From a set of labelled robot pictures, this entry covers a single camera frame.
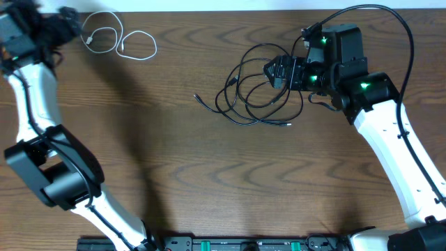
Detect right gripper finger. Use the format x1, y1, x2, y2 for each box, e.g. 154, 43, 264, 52
263, 55, 289, 75
266, 72, 287, 89

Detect white usb cable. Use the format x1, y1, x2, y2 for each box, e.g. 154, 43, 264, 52
80, 10, 158, 61

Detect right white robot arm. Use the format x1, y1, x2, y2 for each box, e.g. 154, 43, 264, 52
263, 24, 445, 250

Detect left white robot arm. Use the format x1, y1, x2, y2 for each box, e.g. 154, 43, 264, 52
1, 1, 163, 250

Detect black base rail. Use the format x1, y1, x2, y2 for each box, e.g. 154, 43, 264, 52
76, 236, 349, 251

